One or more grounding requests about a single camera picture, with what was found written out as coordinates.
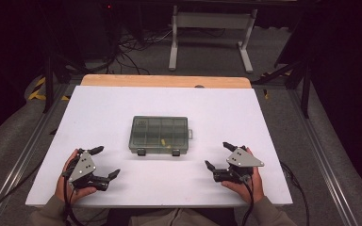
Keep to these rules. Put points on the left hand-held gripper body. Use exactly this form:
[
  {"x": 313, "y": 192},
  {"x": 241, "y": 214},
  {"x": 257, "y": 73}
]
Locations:
[{"x": 82, "y": 166}]

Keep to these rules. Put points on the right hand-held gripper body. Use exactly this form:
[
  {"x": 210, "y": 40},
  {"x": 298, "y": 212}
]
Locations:
[{"x": 243, "y": 160}]

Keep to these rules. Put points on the yellow foam earplug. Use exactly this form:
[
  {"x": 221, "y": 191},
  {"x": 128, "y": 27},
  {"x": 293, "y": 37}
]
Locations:
[
  {"x": 168, "y": 146},
  {"x": 163, "y": 142}
]

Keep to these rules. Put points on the grey plastic compartment box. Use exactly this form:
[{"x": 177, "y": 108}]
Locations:
[{"x": 158, "y": 136}]

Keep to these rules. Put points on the person's right hand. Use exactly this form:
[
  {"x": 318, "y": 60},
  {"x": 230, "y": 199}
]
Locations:
[{"x": 256, "y": 185}]

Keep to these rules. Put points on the person's left hand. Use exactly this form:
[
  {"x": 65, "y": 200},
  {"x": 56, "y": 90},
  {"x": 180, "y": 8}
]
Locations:
[{"x": 64, "y": 193}]

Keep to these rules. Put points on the white table board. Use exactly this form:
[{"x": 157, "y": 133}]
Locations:
[{"x": 106, "y": 106}]

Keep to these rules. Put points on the person's lap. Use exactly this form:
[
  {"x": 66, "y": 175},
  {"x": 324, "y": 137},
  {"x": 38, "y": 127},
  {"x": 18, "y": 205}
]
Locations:
[{"x": 176, "y": 218}]

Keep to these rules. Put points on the black metal stand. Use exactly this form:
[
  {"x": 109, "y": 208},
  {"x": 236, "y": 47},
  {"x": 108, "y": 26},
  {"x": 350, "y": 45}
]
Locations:
[
  {"x": 48, "y": 84},
  {"x": 304, "y": 88}
]

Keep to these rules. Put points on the yellow black floor tape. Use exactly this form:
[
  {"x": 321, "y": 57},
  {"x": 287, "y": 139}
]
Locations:
[{"x": 37, "y": 92}]

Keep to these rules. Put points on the grey metal stand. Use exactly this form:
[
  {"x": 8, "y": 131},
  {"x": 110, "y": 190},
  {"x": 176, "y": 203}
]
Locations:
[{"x": 213, "y": 20}]

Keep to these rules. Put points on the aluminium floor rail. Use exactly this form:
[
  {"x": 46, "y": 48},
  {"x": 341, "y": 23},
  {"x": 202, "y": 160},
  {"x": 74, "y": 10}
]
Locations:
[
  {"x": 22, "y": 160},
  {"x": 323, "y": 160}
]

